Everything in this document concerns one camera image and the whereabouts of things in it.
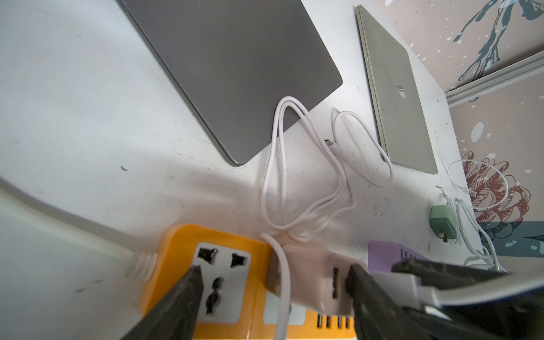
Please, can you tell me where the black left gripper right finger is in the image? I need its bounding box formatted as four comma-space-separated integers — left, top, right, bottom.
345, 263, 429, 339

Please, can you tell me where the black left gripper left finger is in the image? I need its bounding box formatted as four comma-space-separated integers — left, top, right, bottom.
122, 266, 203, 340

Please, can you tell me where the pink charger adapter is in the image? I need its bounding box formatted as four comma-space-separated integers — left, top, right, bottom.
283, 245, 368, 317

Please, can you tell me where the green charger adapter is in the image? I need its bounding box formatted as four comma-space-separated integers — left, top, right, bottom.
429, 205, 457, 243

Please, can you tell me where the white cable of pink charger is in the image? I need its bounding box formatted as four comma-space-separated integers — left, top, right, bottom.
258, 95, 544, 340

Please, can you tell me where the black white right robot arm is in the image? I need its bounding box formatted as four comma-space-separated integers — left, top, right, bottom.
391, 259, 543, 339

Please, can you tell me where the silver laptop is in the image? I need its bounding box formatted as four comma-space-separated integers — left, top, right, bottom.
356, 5, 438, 174

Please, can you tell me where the dark grey laptop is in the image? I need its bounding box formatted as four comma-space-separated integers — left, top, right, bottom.
120, 1, 343, 166

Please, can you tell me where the purple power strip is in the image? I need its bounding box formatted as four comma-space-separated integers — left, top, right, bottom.
368, 241, 427, 274

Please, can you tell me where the orange strip white power cord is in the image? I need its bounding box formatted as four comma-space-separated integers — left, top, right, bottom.
0, 176, 159, 283

